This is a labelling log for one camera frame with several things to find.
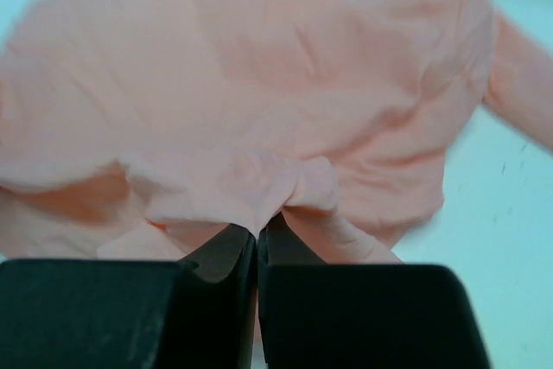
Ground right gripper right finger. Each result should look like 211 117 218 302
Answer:
258 215 490 368

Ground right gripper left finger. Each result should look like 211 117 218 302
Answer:
1 226 257 368

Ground salmon pink jacket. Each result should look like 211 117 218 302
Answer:
1 0 552 264

